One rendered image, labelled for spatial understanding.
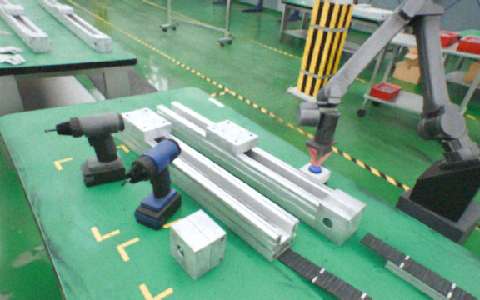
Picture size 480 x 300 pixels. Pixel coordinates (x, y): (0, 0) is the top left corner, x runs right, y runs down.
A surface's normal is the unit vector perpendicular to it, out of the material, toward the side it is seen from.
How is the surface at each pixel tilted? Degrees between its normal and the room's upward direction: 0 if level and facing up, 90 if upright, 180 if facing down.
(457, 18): 90
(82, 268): 0
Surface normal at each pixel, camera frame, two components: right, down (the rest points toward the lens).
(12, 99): 0.62, 0.46
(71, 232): 0.10, -0.85
